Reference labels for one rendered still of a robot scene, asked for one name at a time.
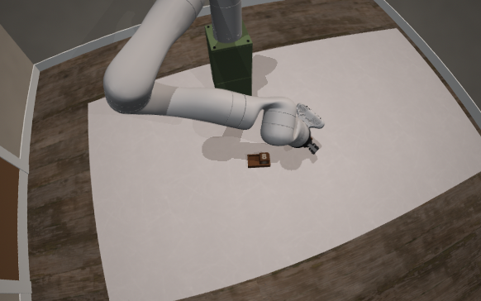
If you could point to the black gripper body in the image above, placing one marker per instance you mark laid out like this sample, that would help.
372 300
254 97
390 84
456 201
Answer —
307 142

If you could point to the brown wooden tray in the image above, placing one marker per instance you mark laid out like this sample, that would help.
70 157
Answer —
254 161

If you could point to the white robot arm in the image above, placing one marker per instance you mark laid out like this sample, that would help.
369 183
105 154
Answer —
130 78

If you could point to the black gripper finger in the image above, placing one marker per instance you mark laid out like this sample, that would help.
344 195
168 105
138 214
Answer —
313 148

